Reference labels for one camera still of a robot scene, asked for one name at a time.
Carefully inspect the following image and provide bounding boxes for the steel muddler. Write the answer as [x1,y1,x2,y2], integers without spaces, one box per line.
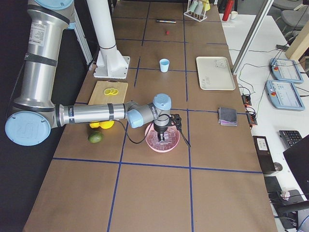
[156,19,177,24]

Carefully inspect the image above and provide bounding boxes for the black keyboard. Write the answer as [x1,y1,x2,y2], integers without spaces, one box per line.
[279,130,302,148]

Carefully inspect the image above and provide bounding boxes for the white pillar with base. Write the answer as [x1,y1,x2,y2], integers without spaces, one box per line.
[87,0,130,79]

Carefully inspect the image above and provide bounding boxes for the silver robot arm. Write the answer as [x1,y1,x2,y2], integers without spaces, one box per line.
[5,0,171,146]

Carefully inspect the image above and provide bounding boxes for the blue teach pendant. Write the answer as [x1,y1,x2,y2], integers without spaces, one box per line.
[269,58,304,84]
[266,80,305,111]

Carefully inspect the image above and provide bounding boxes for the small white cup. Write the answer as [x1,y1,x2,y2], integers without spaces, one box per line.
[230,11,238,20]

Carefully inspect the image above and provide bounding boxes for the black box with label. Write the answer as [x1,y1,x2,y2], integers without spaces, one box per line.
[253,136,276,174]

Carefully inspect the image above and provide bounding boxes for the light blue cup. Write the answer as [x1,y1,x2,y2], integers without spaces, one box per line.
[159,58,170,73]

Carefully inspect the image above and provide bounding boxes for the folded grey cloth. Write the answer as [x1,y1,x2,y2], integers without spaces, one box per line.
[218,107,238,126]

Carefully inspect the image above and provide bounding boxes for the orange usb hub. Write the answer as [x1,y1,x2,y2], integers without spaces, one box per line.
[241,94,252,106]
[246,111,257,128]

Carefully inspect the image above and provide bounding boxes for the lower blue teach pendant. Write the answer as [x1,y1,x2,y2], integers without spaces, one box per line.
[266,80,305,111]

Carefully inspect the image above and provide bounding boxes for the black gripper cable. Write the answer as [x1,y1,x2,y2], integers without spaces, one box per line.
[115,119,155,144]

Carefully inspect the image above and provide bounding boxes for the yellow lemon slices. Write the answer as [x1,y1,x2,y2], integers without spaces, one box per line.
[103,87,119,96]

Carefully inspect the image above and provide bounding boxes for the upper blue teach pendant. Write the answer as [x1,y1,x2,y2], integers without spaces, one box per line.
[269,58,304,84]

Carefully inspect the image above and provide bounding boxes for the bamboo cutting board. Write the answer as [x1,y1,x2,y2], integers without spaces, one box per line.
[88,81,128,105]

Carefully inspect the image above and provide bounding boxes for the computer mouse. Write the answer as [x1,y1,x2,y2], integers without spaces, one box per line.
[273,162,283,172]

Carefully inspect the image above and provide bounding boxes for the aluminium frame post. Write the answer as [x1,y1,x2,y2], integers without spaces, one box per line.
[232,0,274,75]

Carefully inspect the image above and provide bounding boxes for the black laptop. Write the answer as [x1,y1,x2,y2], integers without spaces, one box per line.
[283,135,309,194]

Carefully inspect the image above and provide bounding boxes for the cream bear tray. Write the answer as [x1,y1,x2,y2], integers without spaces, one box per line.
[196,57,236,91]

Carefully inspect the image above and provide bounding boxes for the pink bowl of ice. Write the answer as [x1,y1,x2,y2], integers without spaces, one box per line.
[145,125,180,153]

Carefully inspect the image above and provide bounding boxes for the white cup rack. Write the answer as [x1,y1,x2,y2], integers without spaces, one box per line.
[183,0,211,22]

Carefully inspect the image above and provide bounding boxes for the red bottle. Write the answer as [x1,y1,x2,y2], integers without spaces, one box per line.
[222,0,234,21]

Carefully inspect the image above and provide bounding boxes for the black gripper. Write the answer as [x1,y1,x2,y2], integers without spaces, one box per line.
[154,114,172,142]

